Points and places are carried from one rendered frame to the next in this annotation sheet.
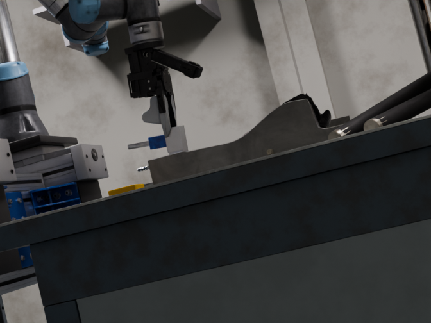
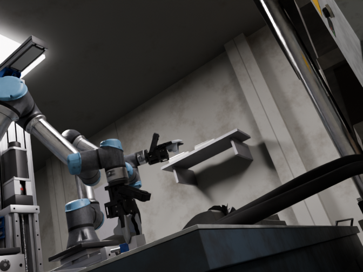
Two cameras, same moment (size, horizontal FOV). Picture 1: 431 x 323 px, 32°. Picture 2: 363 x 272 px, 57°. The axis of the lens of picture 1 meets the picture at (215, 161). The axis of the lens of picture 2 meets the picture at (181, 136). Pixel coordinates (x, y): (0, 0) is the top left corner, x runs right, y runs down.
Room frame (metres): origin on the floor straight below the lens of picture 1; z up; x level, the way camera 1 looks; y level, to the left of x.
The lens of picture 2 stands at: (0.65, -0.42, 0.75)
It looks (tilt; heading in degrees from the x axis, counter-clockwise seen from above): 24 degrees up; 13
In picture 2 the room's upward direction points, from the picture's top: 17 degrees counter-clockwise
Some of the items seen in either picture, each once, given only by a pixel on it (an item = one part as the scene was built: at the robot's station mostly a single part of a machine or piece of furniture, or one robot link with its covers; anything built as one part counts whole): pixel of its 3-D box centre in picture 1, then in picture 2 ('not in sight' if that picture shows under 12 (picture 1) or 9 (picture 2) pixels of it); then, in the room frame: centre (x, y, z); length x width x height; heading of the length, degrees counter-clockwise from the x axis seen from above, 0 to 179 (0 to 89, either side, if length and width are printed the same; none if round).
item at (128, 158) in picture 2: not in sight; (128, 162); (2.21, 0.26, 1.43); 0.11 x 0.08 x 0.09; 102
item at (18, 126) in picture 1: (18, 128); (82, 237); (2.02, 0.49, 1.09); 0.15 x 0.15 x 0.10
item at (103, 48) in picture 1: (93, 34); (132, 177); (2.19, 0.26, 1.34); 0.11 x 0.08 x 0.11; 12
